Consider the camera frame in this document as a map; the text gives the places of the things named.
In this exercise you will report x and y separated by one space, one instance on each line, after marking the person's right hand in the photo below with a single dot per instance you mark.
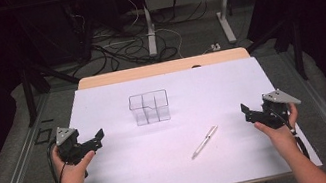
282 138

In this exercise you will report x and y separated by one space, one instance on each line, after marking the wooden table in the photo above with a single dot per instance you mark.
147 71

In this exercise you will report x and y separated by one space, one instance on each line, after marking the clear acrylic organizer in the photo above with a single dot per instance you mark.
149 107

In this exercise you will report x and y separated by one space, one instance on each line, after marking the silver pen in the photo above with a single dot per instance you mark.
203 141

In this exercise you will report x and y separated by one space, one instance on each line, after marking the white table sheet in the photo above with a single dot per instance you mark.
164 165

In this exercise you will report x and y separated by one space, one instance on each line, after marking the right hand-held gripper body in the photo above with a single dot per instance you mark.
273 116

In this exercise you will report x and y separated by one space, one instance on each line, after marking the black metal frame stand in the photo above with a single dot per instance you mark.
297 47
29 95

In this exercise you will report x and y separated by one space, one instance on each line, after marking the black square floor frame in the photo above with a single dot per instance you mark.
43 136

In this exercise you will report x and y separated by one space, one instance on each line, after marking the white power plug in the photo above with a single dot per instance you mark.
215 47

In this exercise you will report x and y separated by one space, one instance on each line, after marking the person's left hand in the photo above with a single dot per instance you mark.
72 176

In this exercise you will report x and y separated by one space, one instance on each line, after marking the white-legged background desk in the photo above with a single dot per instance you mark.
150 32

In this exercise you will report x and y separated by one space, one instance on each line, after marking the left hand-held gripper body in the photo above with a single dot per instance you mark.
71 150

